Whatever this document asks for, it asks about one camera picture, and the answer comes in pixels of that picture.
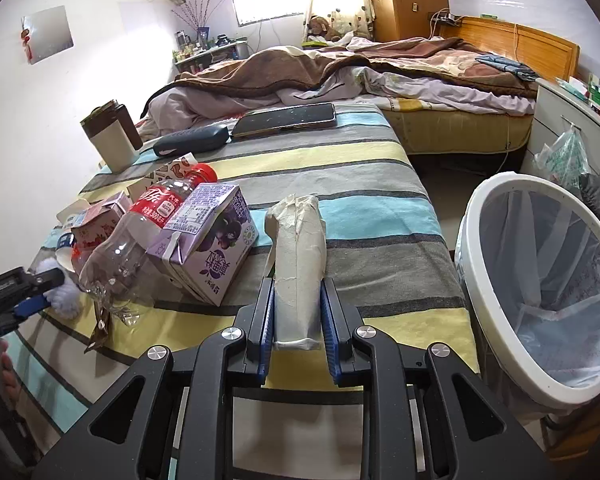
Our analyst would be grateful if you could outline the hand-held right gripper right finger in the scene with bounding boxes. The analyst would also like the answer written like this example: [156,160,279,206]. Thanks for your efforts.
[321,276,551,480]

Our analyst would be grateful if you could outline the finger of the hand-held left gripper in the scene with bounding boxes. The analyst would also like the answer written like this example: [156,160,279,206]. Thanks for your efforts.
[0,295,49,322]
[27,267,66,293]

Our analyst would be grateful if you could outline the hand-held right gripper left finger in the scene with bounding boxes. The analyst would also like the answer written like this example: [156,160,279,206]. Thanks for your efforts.
[32,276,281,480]

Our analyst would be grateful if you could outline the white tissue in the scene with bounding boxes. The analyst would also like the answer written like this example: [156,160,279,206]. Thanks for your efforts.
[32,257,83,320]

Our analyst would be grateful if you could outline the pink strawberry drink carton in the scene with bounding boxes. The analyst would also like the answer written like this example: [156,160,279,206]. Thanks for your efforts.
[70,192,133,266]

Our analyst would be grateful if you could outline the beige paper package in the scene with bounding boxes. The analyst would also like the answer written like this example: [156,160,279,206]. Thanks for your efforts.
[265,194,328,352]

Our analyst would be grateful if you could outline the clear red label soda bottle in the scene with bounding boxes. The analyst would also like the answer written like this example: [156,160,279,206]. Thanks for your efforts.
[75,162,218,313]

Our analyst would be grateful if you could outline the purple drink carton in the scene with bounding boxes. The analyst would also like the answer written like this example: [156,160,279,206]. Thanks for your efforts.
[146,182,259,307]

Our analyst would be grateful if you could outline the white round waste bin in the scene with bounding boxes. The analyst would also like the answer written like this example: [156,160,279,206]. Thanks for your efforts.
[452,171,600,418]

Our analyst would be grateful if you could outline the person's left hand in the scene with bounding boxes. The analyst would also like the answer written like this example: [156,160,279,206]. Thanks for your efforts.
[0,340,22,411]

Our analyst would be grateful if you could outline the white blue crumpled packaging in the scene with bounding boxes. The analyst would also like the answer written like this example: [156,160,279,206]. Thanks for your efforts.
[55,199,95,261]

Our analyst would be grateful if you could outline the brown snack wrapper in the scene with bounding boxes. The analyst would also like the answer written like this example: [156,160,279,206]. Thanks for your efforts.
[85,305,113,351]

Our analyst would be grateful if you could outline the brown beige lidded mug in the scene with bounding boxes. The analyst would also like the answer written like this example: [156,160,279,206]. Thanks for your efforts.
[80,100,145,173]

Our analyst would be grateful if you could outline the crumpled printed paper cup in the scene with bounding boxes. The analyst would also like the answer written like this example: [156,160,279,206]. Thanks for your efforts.
[142,152,201,196]

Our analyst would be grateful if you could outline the striped tablecloth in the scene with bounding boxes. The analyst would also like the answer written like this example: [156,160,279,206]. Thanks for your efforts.
[0,102,481,461]

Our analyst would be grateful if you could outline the dark blue glasses case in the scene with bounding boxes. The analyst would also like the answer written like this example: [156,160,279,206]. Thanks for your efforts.
[152,124,231,157]

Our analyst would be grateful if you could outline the clear bin liner bag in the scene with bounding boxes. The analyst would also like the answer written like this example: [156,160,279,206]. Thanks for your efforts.
[457,180,600,391]

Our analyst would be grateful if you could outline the bed with yellow mattress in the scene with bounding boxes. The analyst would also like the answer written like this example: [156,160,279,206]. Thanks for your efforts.
[140,16,581,158]

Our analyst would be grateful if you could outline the brown fleece blanket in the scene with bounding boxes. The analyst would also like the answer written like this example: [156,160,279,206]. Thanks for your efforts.
[174,37,538,101]

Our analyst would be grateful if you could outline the lilac duvet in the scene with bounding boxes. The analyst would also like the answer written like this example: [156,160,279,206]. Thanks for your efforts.
[142,67,538,136]

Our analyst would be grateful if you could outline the cluttered white shelf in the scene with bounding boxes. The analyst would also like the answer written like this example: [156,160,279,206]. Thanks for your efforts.
[172,35,253,73]

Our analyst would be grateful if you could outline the green printed plastic bag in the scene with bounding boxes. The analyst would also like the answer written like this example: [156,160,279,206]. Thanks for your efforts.
[532,127,592,183]

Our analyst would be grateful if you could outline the dried flower branches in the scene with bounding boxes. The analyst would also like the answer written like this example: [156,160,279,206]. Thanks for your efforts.
[170,0,216,31]

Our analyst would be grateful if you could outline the brown teddy bear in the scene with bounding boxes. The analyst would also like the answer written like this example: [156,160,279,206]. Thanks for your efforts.
[307,16,341,43]

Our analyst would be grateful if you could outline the white nightstand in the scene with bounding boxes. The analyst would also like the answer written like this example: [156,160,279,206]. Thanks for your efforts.
[520,77,600,178]

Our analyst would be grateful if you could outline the blue folded cloth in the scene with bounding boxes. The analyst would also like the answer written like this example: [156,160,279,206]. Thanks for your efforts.
[475,53,538,82]

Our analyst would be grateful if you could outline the window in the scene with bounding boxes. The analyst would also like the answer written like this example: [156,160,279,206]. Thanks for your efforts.
[230,0,313,28]

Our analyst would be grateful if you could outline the wooden wardrobe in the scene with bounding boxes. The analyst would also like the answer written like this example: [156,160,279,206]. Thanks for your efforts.
[362,0,451,43]

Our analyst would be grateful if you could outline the teal tissue pack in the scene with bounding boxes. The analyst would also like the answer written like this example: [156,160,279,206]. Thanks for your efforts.
[555,77,588,98]

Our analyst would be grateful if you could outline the wooden headboard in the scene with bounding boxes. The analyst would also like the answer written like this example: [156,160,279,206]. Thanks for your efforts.
[440,16,581,83]

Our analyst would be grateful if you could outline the wall poster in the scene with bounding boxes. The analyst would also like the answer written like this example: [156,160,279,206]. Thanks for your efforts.
[21,6,75,66]

